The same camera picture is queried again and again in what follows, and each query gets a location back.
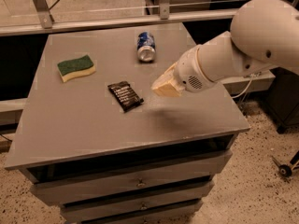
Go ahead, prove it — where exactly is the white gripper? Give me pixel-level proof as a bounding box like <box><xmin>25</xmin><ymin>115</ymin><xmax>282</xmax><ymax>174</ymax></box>
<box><xmin>151</xmin><ymin>45</ymin><xmax>216</xmax><ymax>97</ymax></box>

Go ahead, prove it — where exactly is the black rxbar chocolate wrapper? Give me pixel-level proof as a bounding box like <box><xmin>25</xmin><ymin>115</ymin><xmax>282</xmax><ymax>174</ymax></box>
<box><xmin>107</xmin><ymin>81</ymin><xmax>144</xmax><ymax>112</ymax></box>

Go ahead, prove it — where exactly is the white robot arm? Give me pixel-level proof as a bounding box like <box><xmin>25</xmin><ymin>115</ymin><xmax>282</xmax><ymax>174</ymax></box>
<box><xmin>151</xmin><ymin>0</ymin><xmax>299</xmax><ymax>97</ymax></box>

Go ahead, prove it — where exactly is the green and yellow sponge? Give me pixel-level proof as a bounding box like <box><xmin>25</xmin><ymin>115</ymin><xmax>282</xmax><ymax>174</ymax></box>
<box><xmin>57</xmin><ymin>55</ymin><xmax>96</xmax><ymax>83</ymax></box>

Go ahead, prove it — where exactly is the blue soda can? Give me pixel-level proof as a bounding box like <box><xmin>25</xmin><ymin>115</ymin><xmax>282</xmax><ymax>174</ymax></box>
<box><xmin>137</xmin><ymin>32</ymin><xmax>156</xmax><ymax>62</ymax></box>

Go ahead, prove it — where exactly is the grey drawer cabinet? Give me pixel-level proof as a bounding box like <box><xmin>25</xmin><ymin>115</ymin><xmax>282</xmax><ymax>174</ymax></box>
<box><xmin>4</xmin><ymin>22</ymin><xmax>251</xmax><ymax>224</ymax></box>

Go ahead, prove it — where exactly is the middle grey drawer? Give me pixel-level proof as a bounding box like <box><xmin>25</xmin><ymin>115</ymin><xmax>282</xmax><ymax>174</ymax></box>
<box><xmin>61</xmin><ymin>178</ymin><xmax>214</xmax><ymax>222</ymax></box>

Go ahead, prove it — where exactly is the grey drawer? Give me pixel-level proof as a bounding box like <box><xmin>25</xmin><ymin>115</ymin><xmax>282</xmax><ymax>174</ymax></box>
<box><xmin>61</xmin><ymin>178</ymin><xmax>214</xmax><ymax>222</ymax></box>
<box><xmin>81</xmin><ymin>199</ymin><xmax>204</xmax><ymax>224</ymax></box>
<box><xmin>31</xmin><ymin>150</ymin><xmax>232</xmax><ymax>205</ymax></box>

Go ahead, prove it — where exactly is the black caster wheel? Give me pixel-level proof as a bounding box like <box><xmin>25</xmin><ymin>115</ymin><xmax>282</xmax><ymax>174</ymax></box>
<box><xmin>272</xmin><ymin>151</ymin><xmax>299</xmax><ymax>177</ymax></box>

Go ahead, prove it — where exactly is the top grey drawer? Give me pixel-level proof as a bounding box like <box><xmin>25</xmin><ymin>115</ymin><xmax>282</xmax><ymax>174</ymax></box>
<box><xmin>31</xmin><ymin>150</ymin><xmax>232</xmax><ymax>205</ymax></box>

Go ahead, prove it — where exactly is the bottom grey drawer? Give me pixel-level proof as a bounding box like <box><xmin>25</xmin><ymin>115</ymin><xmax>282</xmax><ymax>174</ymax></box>
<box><xmin>81</xmin><ymin>199</ymin><xmax>204</xmax><ymax>224</ymax></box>

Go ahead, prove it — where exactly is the white cable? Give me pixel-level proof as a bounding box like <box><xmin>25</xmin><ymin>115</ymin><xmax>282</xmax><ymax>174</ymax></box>
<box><xmin>231</xmin><ymin>75</ymin><xmax>254</xmax><ymax>100</ymax></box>

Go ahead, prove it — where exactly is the metal railing frame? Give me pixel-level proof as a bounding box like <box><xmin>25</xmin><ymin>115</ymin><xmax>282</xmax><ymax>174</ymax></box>
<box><xmin>0</xmin><ymin>0</ymin><xmax>299</xmax><ymax>37</ymax></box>

